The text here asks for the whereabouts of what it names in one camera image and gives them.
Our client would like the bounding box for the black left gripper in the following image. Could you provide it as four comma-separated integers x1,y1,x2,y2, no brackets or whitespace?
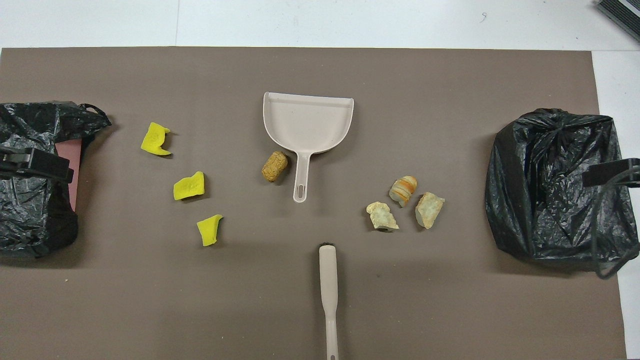
0,146,75,184

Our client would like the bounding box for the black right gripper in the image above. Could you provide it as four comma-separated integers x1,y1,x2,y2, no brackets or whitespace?
582,158,640,188

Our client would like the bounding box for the yellow sponge piece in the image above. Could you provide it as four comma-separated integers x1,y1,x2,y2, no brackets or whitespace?
173,171,206,201
196,214,224,247
140,122,172,157

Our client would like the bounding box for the pale beige foam chunk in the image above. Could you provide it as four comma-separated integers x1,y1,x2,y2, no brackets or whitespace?
414,192,446,230
366,201,400,232

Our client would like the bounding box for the orange striped foam chunk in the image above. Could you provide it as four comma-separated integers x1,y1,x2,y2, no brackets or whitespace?
389,175,418,208

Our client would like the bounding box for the brown cork lump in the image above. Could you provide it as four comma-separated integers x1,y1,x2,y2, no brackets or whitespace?
261,151,289,183

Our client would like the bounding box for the beige plastic dustpan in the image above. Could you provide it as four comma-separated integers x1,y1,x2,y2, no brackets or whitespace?
263,91,355,204

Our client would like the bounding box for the beige hand brush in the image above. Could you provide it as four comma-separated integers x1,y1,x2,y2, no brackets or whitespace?
319,243,340,360

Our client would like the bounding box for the black bag lined bin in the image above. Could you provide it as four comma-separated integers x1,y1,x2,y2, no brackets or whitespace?
485,108,640,266

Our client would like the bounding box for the black bag with pink box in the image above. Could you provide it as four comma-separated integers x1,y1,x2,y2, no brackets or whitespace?
0,101,113,259

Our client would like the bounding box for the dark grey ribbed device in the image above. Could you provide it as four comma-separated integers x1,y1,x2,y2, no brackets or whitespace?
596,0,640,28

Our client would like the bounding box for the brown table mat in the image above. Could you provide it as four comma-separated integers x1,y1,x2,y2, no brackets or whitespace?
0,47,627,360

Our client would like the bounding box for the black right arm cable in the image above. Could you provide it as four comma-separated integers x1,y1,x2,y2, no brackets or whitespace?
590,167,640,280

